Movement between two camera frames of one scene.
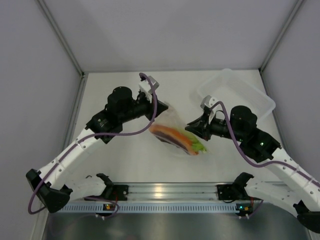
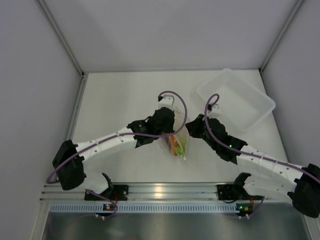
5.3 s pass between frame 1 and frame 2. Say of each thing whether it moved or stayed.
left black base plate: stayed
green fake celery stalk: moved
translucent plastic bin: stayed
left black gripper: moved
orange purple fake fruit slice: moved
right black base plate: stayed
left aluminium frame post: stayed
